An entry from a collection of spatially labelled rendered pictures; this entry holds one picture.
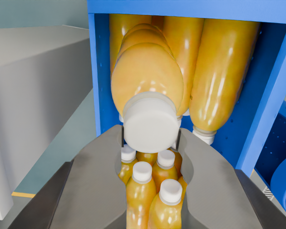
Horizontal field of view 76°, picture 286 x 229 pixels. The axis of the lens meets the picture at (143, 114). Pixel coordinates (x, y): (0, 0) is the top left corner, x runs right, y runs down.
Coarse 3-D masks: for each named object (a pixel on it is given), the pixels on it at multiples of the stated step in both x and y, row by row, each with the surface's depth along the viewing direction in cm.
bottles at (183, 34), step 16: (112, 16) 28; (128, 16) 27; (144, 16) 28; (160, 16) 31; (176, 16) 26; (112, 32) 29; (176, 32) 27; (192, 32) 27; (112, 48) 30; (176, 48) 28; (192, 48) 28; (112, 64) 32; (192, 64) 29; (192, 80) 31; (128, 160) 42; (144, 160) 47; (160, 160) 40; (176, 160) 46; (128, 176) 42; (160, 176) 41; (176, 176) 42
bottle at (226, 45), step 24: (216, 24) 23; (240, 24) 22; (216, 48) 24; (240, 48) 23; (216, 72) 25; (240, 72) 25; (192, 96) 29; (216, 96) 26; (192, 120) 31; (216, 120) 28
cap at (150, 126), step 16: (128, 112) 12; (144, 112) 11; (160, 112) 11; (128, 128) 12; (144, 128) 12; (160, 128) 12; (176, 128) 12; (128, 144) 13; (144, 144) 13; (160, 144) 13
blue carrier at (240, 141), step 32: (96, 0) 18; (128, 0) 16; (160, 0) 14; (192, 0) 14; (224, 0) 13; (256, 0) 14; (96, 32) 26; (96, 64) 27; (256, 64) 32; (96, 96) 29; (256, 96) 32; (96, 128) 32; (192, 128) 48; (224, 128) 41; (256, 128) 20; (256, 160) 26
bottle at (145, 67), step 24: (144, 24) 26; (120, 48) 22; (144, 48) 16; (168, 48) 20; (120, 72) 15; (144, 72) 14; (168, 72) 15; (120, 96) 15; (144, 96) 13; (168, 96) 14
